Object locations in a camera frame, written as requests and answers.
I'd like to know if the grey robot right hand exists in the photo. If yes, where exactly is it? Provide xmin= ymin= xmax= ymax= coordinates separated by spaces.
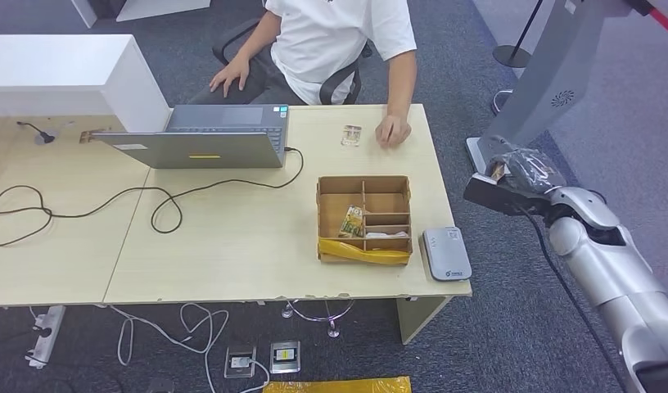
xmin=485 ymin=146 xmax=567 ymax=195

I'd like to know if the person's right hand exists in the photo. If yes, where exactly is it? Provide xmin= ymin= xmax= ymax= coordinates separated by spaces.
xmin=208 ymin=56 xmax=251 ymax=99

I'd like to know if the person's left hand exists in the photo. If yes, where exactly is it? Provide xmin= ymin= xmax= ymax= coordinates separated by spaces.
xmin=375 ymin=114 xmax=413 ymax=150

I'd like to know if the patterned ID card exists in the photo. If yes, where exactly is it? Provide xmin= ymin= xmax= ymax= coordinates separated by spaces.
xmin=341 ymin=124 xmax=363 ymax=148

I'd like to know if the green yellow card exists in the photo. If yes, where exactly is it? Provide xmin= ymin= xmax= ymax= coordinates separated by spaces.
xmin=338 ymin=205 xmax=365 ymax=239

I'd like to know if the person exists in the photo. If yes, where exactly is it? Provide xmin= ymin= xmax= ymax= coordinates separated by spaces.
xmin=187 ymin=0 xmax=419 ymax=150

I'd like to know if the grey card reader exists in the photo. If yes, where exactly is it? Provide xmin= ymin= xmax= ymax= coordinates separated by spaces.
xmin=422 ymin=226 xmax=473 ymax=282

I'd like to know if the round floor base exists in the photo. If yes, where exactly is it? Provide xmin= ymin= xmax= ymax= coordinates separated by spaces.
xmin=491 ymin=89 xmax=515 ymax=116

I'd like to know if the black office chair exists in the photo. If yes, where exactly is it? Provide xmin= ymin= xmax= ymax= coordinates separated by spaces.
xmin=211 ymin=16 xmax=374 ymax=106

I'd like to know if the grey laptop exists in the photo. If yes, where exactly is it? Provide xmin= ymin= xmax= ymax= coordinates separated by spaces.
xmin=91 ymin=104 xmax=291 ymax=170

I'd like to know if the cardboard divider box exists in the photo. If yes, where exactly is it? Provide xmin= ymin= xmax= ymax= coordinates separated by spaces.
xmin=316 ymin=174 xmax=413 ymax=266

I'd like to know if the silver kiosk stand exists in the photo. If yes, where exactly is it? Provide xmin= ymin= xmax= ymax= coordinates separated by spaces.
xmin=465 ymin=0 xmax=655 ymax=176

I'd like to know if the white cabinet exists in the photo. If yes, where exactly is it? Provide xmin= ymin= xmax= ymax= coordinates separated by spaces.
xmin=70 ymin=0 xmax=211 ymax=28

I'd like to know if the white counter block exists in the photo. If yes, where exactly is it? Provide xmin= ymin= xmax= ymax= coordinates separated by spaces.
xmin=0 ymin=34 xmax=173 ymax=134

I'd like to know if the wooden desk leg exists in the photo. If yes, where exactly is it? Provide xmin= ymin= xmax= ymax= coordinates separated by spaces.
xmin=396 ymin=295 xmax=454 ymax=346

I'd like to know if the red barrier belt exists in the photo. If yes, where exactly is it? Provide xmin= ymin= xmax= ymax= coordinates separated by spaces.
xmin=626 ymin=0 xmax=668 ymax=42

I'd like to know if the steel floor socket yellow label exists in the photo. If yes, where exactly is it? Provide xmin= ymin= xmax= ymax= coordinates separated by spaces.
xmin=269 ymin=340 xmax=302 ymax=375

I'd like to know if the yellow floor tape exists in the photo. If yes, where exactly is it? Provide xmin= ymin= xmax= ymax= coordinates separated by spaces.
xmin=262 ymin=375 xmax=413 ymax=393

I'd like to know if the steel floor socket with plug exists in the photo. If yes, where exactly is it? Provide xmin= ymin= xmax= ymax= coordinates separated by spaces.
xmin=223 ymin=345 xmax=258 ymax=380

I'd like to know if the white power strip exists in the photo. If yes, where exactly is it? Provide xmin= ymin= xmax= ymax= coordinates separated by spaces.
xmin=25 ymin=305 xmax=67 ymax=370

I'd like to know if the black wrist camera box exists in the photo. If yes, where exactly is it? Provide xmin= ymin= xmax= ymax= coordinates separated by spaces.
xmin=463 ymin=172 xmax=552 ymax=217

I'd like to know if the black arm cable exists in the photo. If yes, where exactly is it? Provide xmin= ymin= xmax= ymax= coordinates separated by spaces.
xmin=521 ymin=206 xmax=634 ymax=393

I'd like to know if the black laptop power cable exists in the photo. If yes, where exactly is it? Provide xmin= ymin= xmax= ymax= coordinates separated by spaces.
xmin=0 ymin=146 xmax=305 ymax=249

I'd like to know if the black stanchion post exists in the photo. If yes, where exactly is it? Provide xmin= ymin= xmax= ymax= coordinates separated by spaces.
xmin=492 ymin=0 xmax=545 ymax=70

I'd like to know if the short black plug cable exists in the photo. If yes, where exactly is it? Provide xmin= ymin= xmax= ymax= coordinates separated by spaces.
xmin=16 ymin=121 xmax=56 ymax=144

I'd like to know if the white floor cable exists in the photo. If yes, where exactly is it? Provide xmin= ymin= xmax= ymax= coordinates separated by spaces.
xmin=106 ymin=302 xmax=273 ymax=393

